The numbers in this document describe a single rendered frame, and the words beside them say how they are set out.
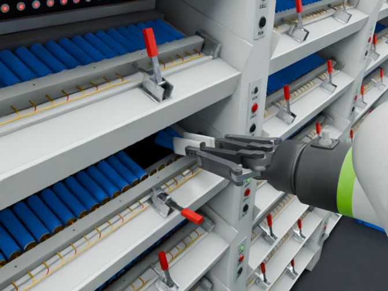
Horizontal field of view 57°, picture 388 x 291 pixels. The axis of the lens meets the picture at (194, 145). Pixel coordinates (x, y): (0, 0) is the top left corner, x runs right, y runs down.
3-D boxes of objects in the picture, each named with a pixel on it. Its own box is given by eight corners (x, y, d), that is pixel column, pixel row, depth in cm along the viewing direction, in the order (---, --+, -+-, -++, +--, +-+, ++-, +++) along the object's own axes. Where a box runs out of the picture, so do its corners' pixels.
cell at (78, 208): (62, 187, 56) (88, 215, 54) (51, 193, 55) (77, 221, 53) (62, 179, 55) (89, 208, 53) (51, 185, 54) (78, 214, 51)
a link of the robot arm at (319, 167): (335, 233, 45) (359, 198, 51) (338, 148, 40) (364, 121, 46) (290, 219, 49) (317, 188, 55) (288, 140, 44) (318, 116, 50)
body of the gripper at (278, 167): (319, 134, 51) (261, 125, 57) (292, 157, 45) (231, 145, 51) (318, 180, 54) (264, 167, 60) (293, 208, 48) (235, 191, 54)
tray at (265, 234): (326, 186, 140) (345, 161, 131) (241, 286, 99) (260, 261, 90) (283, 154, 147) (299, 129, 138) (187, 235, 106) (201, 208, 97)
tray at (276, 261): (317, 224, 149) (335, 204, 140) (236, 330, 109) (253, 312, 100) (278, 193, 156) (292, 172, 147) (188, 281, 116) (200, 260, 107)
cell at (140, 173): (122, 156, 64) (147, 178, 62) (114, 160, 63) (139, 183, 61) (124, 149, 63) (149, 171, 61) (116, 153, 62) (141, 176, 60)
